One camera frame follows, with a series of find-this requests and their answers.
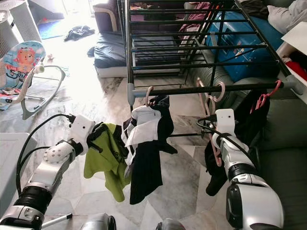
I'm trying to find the grey folding table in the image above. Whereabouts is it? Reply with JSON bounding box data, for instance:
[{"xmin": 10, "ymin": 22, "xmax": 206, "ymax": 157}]
[{"xmin": 0, "ymin": 133, "xmax": 24, "ymax": 214}]

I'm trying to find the robot left leg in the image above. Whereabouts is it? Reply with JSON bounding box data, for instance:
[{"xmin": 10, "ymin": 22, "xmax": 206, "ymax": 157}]
[{"xmin": 82, "ymin": 214, "xmax": 116, "ymax": 230}]

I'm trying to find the purple armchair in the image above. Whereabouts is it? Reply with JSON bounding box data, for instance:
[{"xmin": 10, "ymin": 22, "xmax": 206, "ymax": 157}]
[{"xmin": 93, "ymin": 0, "xmax": 125, "ymax": 33}]

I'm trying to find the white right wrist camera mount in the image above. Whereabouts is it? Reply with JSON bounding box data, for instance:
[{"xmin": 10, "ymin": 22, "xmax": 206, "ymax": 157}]
[{"xmin": 215, "ymin": 109, "xmax": 236, "ymax": 137}]

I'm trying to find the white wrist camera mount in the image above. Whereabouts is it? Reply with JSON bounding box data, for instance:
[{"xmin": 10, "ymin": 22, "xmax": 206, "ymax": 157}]
[
  {"xmin": 70, "ymin": 114, "xmax": 96, "ymax": 144},
  {"xmin": 215, "ymin": 109, "xmax": 236, "ymax": 137}
]

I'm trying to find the black and white garment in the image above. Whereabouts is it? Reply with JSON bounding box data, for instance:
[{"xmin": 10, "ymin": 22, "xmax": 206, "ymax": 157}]
[{"xmin": 122, "ymin": 94, "xmax": 178, "ymax": 206}]

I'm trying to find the blue mat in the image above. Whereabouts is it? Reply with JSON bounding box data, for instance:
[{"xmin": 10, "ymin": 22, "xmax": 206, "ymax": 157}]
[{"xmin": 37, "ymin": 20, "xmax": 63, "ymax": 40}]

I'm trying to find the pink garment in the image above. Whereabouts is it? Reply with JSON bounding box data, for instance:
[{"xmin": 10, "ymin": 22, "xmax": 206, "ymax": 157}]
[{"xmin": 178, "ymin": 1, "xmax": 221, "ymax": 34}]

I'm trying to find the dark crumpled cloth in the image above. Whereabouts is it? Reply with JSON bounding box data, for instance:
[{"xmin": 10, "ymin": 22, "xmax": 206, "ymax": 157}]
[{"xmin": 64, "ymin": 25, "xmax": 95, "ymax": 42}]

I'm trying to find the blue printed cushion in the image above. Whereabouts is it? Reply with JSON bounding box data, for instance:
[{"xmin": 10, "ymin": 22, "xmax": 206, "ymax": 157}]
[{"xmin": 205, "ymin": 11, "xmax": 286, "ymax": 83}]

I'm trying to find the white air purifier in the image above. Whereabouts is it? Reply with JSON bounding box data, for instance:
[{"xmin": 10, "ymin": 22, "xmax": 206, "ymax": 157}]
[{"xmin": 0, "ymin": 0, "xmax": 44, "ymax": 60}]

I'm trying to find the robot leg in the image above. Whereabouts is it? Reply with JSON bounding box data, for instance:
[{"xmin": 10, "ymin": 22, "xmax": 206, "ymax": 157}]
[
  {"xmin": 156, "ymin": 219, "xmax": 188, "ymax": 230},
  {"xmin": 82, "ymin": 214, "xmax": 116, "ymax": 230}
]

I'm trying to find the robot right leg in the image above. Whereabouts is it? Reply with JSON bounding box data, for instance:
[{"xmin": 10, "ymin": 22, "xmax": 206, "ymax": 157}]
[{"xmin": 156, "ymin": 219, "xmax": 188, "ymax": 230}]

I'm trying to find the white plastic hanger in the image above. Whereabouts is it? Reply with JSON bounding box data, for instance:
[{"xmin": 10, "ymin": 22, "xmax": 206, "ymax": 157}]
[{"xmin": 145, "ymin": 86, "xmax": 155, "ymax": 107}]

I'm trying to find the pink plastic hanger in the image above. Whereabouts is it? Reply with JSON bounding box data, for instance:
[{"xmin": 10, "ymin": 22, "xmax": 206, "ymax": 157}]
[{"xmin": 196, "ymin": 78, "xmax": 227, "ymax": 167}]

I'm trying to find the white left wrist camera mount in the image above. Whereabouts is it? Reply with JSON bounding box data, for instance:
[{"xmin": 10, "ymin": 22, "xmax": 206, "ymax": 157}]
[{"xmin": 70, "ymin": 114, "xmax": 96, "ymax": 144}]

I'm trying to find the black metal drying rack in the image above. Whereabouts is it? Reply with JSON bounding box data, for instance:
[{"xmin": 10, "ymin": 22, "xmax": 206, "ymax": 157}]
[{"xmin": 122, "ymin": 0, "xmax": 305, "ymax": 139}]

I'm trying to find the dark blue mattress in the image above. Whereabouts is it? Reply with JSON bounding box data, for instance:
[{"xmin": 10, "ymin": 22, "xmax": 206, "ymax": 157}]
[{"xmin": 93, "ymin": 31, "xmax": 188, "ymax": 79}]

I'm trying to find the lime green garment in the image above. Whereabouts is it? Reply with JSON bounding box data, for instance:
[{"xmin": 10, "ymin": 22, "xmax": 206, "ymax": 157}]
[{"xmin": 84, "ymin": 123, "xmax": 131, "ymax": 203}]

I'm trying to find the red plastic hanger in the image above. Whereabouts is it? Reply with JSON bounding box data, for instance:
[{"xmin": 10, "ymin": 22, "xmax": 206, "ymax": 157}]
[{"xmin": 249, "ymin": 79, "xmax": 283, "ymax": 115}]

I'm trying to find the white pillow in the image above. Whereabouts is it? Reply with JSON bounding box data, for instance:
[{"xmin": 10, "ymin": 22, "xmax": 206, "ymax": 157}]
[{"xmin": 267, "ymin": 0, "xmax": 307, "ymax": 35}]

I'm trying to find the colourful baby bouncer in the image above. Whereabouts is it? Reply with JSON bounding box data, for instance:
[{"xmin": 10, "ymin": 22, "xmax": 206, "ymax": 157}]
[{"xmin": 0, "ymin": 41, "xmax": 67, "ymax": 120}]

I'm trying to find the white storage box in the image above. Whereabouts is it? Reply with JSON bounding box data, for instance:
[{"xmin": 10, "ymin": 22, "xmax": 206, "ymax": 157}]
[{"xmin": 276, "ymin": 22, "xmax": 307, "ymax": 104}]

